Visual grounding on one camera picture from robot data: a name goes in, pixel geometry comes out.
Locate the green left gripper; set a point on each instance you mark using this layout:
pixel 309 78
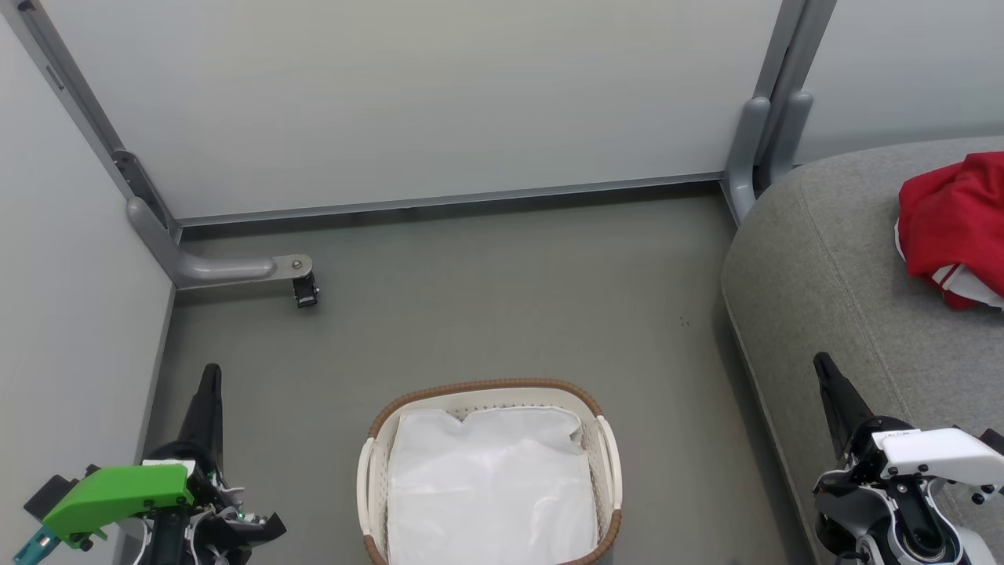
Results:
pixel 118 494

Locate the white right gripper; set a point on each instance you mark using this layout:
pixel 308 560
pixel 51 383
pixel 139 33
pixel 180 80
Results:
pixel 933 455

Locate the red garment with striped trim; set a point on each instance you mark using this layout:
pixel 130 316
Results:
pixel 953 212

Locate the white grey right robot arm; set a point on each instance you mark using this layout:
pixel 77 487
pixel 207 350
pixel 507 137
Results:
pixel 918 541

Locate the white laundry basket brown rim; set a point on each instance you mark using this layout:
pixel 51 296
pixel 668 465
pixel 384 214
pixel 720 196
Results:
pixel 608 463

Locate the white cloth basket liner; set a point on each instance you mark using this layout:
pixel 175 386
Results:
pixel 490 486

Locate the grey fabric sofa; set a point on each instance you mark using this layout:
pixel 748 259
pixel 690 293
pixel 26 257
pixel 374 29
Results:
pixel 823 275

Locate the grey partition foot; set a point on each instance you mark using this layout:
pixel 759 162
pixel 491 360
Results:
pixel 212 269

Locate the black caster wheel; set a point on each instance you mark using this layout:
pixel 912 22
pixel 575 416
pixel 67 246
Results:
pixel 306 292

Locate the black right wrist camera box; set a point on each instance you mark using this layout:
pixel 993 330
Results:
pixel 992 441

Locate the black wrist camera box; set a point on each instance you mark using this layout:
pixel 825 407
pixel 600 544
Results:
pixel 992 441
pixel 51 494

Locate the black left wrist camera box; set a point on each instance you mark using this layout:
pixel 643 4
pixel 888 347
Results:
pixel 51 494

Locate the grey partition post with brackets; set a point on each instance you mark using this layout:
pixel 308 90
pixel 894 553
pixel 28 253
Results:
pixel 773 118

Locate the slanted grey partition frame post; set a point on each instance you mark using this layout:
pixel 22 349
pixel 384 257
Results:
pixel 70 86

